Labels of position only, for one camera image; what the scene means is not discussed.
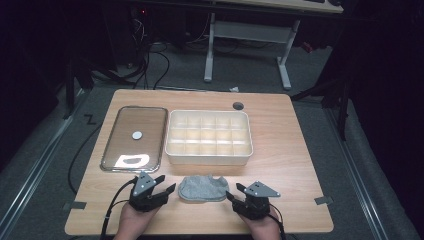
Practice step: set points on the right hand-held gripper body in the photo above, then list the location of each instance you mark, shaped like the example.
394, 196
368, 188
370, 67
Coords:
255, 203

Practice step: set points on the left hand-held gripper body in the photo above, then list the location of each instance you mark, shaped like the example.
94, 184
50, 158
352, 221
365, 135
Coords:
146, 199

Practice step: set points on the grey sock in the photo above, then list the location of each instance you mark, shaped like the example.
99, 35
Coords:
202, 189

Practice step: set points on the cream divided storage box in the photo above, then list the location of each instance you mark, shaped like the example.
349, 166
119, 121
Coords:
208, 137

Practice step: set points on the person's right hand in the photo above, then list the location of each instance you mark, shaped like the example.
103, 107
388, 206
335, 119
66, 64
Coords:
263, 228

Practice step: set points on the clear plastic lid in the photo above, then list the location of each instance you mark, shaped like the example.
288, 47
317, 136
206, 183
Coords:
136, 146

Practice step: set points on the grey tape piece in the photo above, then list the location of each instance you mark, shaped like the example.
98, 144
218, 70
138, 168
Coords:
323, 200
78, 205

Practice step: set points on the dark round table grommet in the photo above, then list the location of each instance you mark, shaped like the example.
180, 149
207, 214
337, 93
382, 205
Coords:
238, 106

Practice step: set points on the white paper scrap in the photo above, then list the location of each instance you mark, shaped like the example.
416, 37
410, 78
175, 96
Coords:
234, 89

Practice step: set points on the dark metal stand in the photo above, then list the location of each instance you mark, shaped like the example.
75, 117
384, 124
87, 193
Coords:
71, 86
333, 96

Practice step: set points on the white-framed desk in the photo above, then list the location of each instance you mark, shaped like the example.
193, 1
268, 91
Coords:
253, 31

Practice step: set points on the metal floor rail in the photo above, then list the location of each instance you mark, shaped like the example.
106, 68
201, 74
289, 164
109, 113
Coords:
33, 173
358, 180

